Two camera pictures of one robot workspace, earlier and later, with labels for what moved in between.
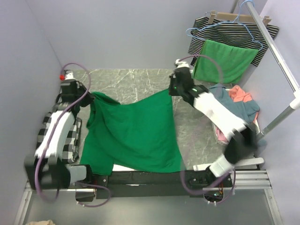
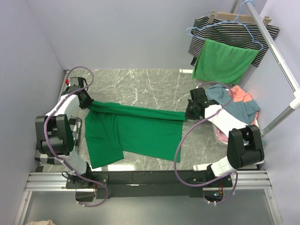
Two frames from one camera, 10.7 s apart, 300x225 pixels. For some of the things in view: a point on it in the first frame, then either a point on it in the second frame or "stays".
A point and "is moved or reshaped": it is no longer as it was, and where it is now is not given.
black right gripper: x=171 y=91 -> x=188 y=114
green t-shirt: x=139 y=136 is moved or reshaped
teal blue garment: x=248 y=109 stays
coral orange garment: x=238 y=94 stays
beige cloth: x=48 y=222 stays
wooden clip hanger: x=235 y=17 stays
